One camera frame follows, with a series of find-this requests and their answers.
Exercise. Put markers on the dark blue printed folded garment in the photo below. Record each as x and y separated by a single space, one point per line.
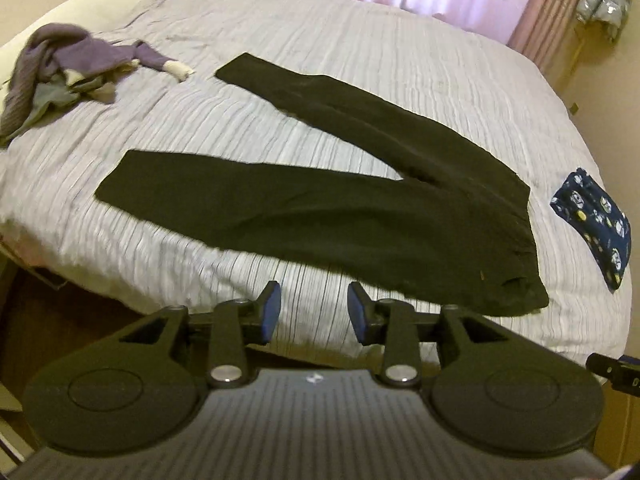
595 220

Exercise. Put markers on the silver puffer jacket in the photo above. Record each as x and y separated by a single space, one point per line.
602 0

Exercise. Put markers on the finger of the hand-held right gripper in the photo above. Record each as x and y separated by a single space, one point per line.
615 372

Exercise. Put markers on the grey garment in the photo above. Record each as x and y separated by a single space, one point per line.
47 97

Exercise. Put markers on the white padded headboard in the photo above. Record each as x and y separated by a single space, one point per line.
75 5

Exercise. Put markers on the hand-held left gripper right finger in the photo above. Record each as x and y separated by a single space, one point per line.
357 310

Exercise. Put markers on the beige garment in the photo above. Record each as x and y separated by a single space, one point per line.
102 92

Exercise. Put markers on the purple knit sweater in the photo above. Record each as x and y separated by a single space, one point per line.
95 52

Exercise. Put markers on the bed with striped grey cover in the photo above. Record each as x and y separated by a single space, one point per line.
350 45

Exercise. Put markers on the black pants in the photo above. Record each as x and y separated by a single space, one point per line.
350 210

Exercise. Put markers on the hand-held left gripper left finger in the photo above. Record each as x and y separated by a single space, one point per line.
272 310

